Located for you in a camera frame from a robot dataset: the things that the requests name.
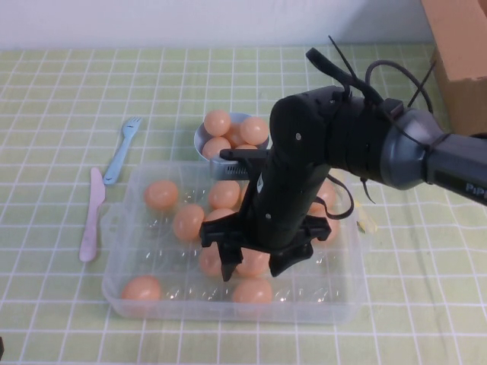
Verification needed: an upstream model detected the light blue plastic fork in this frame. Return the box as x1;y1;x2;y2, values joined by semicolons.
102;116;143;186

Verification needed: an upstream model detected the brown cardboard box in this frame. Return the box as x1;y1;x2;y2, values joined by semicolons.
420;0;487;138

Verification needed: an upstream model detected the pink plastic knife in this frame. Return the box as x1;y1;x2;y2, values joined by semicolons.
78;167;106;262

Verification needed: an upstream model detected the black velcro strap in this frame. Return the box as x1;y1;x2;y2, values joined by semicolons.
306;47;349;87

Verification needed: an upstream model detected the green checkered tablecloth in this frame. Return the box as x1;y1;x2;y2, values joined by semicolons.
0;44;487;365

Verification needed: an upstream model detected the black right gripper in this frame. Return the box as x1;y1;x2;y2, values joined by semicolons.
200;150;331;282

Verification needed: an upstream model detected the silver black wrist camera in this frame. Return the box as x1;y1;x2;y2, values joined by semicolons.
208;148;272;182

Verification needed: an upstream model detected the transparent plastic egg box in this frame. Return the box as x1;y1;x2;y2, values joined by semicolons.
100;161;371;326

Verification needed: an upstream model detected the light blue bowl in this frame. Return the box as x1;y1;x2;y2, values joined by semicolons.
193;112;271;164

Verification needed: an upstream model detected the black zip tie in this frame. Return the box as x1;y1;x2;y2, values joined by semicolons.
359;177;377;205
327;36;357;83
409;59;438;108

